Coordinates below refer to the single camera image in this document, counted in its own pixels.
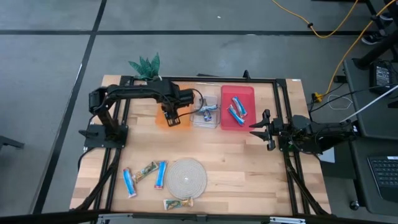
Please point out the person's shoe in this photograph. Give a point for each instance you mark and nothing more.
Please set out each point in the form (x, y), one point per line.
(387, 17)
(373, 39)

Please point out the small black clamp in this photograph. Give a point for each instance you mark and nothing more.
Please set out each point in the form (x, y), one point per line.
(246, 74)

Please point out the green artificial plant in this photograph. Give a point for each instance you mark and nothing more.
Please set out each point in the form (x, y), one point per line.
(149, 67)

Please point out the yellow plug connector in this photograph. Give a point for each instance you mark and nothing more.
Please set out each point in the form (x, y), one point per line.
(317, 97)

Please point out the orange plastic tray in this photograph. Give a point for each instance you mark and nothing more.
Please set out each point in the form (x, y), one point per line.
(184, 122)

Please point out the blue Chewy granola bar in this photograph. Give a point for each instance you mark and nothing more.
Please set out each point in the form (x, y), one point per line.
(212, 108)
(207, 117)

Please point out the black caster wheel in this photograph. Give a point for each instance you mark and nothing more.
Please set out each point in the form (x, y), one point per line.
(354, 205)

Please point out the dark chair base leg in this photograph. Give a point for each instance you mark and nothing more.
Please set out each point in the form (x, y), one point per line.
(9, 141)

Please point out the light blue red-tipped bar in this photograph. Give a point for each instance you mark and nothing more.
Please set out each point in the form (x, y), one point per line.
(160, 174)
(129, 183)
(235, 115)
(239, 106)

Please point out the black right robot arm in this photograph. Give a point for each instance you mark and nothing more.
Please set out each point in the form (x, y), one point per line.
(326, 129)

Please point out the silver aluminium bracket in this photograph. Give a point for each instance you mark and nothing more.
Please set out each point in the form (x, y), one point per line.
(115, 220)
(287, 221)

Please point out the black power adapter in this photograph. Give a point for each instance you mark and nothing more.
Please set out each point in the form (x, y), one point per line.
(382, 76)

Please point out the dark grey desk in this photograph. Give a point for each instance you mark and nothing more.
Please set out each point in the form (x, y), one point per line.
(376, 124)

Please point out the white paper sheet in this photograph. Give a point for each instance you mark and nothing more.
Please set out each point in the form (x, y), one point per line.
(328, 157)

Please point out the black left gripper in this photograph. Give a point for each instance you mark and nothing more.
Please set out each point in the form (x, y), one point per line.
(174, 95)

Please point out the clear plastic bin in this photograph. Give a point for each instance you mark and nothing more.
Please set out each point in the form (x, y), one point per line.
(214, 93)

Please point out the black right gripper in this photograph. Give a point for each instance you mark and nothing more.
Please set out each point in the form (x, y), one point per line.
(277, 130)

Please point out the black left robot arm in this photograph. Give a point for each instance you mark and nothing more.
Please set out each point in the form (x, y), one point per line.
(130, 91)

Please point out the black aluminium rig frame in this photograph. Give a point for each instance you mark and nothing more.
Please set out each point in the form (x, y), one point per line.
(217, 79)

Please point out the red plastic tray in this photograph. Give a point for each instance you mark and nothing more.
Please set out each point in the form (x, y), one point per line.
(245, 121)

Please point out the black computer keyboard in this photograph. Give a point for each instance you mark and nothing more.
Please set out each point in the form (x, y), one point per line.
(385, 177)

